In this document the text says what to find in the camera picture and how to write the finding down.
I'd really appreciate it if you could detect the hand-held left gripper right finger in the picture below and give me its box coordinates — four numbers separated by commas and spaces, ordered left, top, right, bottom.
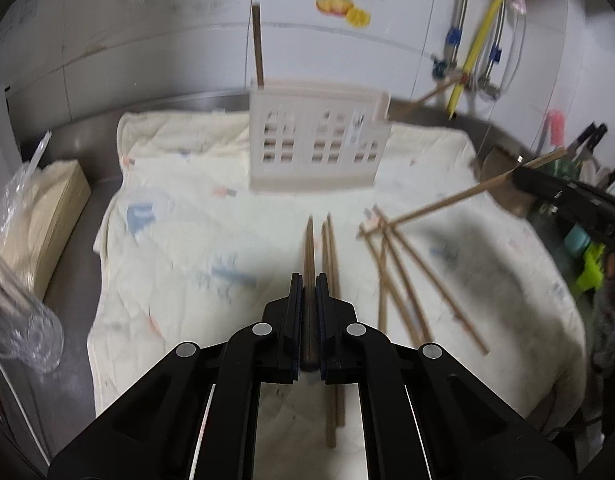
315, 272, 574, 480

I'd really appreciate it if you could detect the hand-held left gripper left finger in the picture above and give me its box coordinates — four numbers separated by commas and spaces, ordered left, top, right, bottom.
47, 272, 305, 480

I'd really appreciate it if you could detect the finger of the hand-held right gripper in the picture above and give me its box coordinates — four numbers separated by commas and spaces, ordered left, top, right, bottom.
510, 165, 581, 207

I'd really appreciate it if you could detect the light wooden chopstick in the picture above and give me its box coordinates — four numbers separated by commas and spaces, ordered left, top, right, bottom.
359, 227, 433, 348
358, 148, 567, 237
373, 209, 490, 356
385, 237, 427, 345
387, 79, 461, 122
376, 230, 389, 335

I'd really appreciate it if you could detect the beige plastic chopstick holder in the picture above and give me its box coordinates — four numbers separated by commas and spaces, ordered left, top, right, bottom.
248, 77, 392, 194

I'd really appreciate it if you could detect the teal plastic cup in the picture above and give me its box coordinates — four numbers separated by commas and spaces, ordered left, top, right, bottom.
564, 224, 591, 257

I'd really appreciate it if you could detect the pink bottle brush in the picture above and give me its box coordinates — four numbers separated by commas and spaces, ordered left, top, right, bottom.
544, 109, 567, 157

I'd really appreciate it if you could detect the bright green plastic item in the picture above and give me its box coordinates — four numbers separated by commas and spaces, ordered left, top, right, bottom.
575, 242, 609, 297

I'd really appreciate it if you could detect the metal angle valve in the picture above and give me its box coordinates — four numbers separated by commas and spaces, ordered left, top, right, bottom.
476, 72, 504, 102
431, 56, 469, 88

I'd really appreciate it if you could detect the cream quilted printed cloth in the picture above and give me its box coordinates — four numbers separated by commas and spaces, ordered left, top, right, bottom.
87, 107, 588, 443

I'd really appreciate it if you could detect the stack of beige paper sheets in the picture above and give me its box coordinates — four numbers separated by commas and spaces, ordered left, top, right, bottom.
0, 160, 92, 302

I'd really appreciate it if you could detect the clear drinking glass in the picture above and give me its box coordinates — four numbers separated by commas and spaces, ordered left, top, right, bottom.
0, 240, 64, 374

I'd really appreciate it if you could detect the clear plastic bag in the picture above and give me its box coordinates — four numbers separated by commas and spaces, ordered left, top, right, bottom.
0, 130, 54, 246

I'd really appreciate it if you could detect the black handled knife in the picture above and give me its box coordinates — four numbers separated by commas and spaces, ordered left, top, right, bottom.
569, 122, 609, 162

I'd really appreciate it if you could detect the braided metal water hose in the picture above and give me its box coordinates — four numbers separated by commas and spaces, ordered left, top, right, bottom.
480, 5, 519, 78
450, 0, 475, 63

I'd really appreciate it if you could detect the yellow corrugated gas hose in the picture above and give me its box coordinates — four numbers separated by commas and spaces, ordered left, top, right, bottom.
447, 0, 521, 120

